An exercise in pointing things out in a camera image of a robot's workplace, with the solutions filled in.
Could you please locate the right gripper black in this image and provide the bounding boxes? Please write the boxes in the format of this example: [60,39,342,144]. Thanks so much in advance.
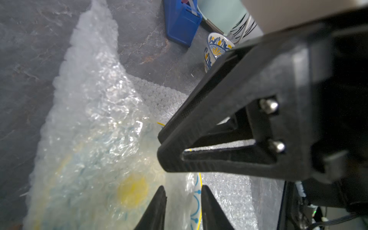
[299,5,368,210]

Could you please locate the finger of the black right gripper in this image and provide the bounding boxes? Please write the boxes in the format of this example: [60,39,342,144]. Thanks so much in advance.
[157,24,333,181]

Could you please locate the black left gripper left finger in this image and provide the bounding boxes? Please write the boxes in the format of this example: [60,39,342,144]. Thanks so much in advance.
[134,186,167,230]

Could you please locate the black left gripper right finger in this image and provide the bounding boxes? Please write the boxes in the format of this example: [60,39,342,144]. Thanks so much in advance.
[201,185,234,230]

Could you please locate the yellow pale blue bowl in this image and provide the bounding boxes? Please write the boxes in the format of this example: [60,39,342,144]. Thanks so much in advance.
[25,120,202,230]

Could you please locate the blue yellow patterned bowl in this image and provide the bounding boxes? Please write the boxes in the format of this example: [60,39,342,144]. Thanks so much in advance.
[204,33,235,73]

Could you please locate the mint green toaster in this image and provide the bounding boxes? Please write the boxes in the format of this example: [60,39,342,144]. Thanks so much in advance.
[197,0,249,35]

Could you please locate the blue tape dispenser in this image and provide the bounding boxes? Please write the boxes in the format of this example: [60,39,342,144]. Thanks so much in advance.
[163,0,202,47]

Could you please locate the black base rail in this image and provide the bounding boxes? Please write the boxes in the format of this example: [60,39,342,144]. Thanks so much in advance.
[277,181,306,230]

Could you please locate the white toaster power cable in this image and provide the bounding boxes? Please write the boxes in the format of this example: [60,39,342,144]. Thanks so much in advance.
[234,14,254,44]

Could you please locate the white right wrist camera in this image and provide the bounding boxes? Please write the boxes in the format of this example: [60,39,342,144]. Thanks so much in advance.
[242,0,368,35]

